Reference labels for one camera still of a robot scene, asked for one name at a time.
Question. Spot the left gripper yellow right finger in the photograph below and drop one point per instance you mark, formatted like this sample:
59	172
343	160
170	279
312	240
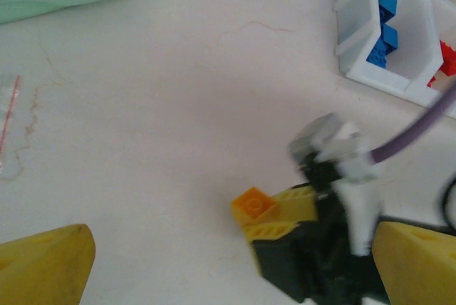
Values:
420	269

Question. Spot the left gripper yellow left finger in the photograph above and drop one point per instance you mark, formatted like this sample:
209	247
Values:
42	269

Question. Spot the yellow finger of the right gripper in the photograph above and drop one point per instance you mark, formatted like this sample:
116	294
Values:
270	231
299	205

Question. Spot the yellow lego brick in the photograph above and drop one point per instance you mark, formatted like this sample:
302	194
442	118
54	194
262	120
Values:
254	205

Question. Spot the red lego brick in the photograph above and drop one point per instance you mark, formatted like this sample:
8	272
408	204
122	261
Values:
448	57
432	82

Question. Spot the blue lego brick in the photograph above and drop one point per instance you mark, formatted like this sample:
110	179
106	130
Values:
377	57
386	4
390	36

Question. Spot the white three-compartment container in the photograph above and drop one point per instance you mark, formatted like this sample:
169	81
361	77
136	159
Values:
388	80

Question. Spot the clear plastic zip bag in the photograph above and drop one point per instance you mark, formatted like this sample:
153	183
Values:
7	105

